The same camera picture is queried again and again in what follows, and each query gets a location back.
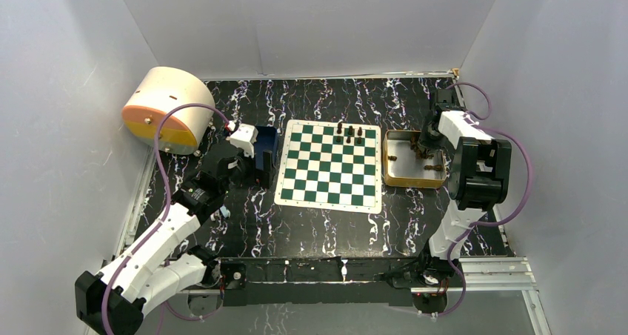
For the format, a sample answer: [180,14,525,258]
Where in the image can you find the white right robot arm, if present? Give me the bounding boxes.
[415,89,512,286]

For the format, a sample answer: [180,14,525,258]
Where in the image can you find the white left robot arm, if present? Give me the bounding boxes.
[75,136,278,334]

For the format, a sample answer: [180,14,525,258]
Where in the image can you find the green white chess board mat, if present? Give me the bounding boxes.
[274,119,383,214]

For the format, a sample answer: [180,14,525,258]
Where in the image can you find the blue square tray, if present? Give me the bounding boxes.
[253,126,279,188]

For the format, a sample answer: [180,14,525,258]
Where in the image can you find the beige rectangular tin tray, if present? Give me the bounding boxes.
[382,130,447,189]

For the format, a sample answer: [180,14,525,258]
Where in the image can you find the cream orange cylindrical drum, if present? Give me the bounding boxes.
[121,66,216,155]

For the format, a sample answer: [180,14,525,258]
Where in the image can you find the small white blue clip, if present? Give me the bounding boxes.
[210,205,231,221]

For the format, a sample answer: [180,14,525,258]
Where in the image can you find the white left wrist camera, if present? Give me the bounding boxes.
[227,124,258,158]

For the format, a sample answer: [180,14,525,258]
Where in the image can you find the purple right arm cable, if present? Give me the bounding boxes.
[436,81,534,319]

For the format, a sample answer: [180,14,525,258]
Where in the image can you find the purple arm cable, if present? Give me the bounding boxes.
[100,102,234,335]
[436,81,534,319]

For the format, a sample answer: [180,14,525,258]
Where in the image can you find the aluminium rail frame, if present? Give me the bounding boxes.
[460,256,537,291]

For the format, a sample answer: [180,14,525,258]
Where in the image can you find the black base frame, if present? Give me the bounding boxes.
[220,256,462,313]

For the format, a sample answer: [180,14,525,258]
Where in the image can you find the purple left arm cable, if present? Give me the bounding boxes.
[100,102,234,335]

